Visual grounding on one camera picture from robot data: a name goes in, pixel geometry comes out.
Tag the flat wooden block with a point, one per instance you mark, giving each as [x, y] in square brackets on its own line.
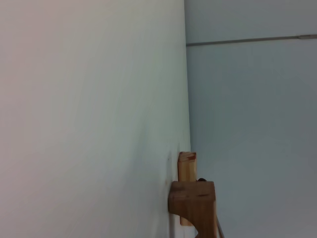
[187, 166]

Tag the arched wooden block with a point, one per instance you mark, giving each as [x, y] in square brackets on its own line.
[193, 200]

